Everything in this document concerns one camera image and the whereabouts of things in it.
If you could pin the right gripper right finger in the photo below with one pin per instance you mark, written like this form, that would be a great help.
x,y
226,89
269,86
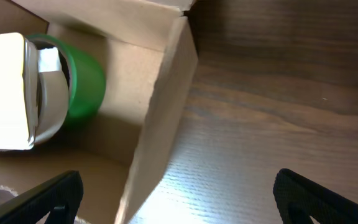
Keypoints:
x,y
300,200

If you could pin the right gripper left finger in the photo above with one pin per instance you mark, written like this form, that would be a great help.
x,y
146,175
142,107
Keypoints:
x,y
57,199

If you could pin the green tape roll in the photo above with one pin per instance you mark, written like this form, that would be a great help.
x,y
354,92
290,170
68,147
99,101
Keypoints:
x,y
85,78

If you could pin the yellow white sticky note pad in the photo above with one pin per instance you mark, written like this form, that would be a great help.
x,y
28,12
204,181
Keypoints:
x,y
18,92

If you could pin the brown cardboard box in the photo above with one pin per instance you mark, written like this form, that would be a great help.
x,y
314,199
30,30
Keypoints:
x,y
147,52

